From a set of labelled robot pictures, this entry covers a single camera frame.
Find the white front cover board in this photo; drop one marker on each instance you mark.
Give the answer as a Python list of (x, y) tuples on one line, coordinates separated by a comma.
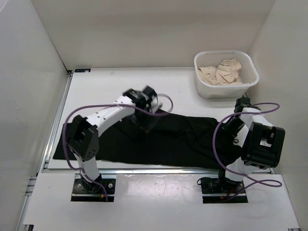
[(155, 203)]

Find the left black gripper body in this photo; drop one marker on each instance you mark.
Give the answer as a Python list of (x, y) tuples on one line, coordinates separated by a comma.
[(141, 119)]

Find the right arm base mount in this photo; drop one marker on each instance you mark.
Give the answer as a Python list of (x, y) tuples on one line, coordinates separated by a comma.
[(214, 190)]

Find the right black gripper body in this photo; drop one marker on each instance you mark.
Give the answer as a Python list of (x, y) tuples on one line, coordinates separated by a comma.
[(233, 126)]

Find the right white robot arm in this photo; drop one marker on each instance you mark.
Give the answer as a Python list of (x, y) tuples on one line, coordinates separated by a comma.
[(261, 148)]

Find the beige trousers in basket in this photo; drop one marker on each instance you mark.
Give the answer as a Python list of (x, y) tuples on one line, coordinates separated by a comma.
[(227, 73)]

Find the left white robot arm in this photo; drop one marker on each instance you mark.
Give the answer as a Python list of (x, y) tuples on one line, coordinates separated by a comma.
[(80, 138)]

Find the aluminium frame rail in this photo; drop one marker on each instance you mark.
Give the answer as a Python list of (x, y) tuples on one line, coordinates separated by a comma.
[(104, 85)]

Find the white plastic basket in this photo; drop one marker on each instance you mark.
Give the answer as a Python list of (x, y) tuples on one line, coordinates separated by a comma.
[(208, 58)]

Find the black trousers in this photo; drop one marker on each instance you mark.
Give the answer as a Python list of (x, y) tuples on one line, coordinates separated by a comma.
[(175, 140)]

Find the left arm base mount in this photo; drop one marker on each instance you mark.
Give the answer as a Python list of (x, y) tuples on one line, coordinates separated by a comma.
[(89, 192)]

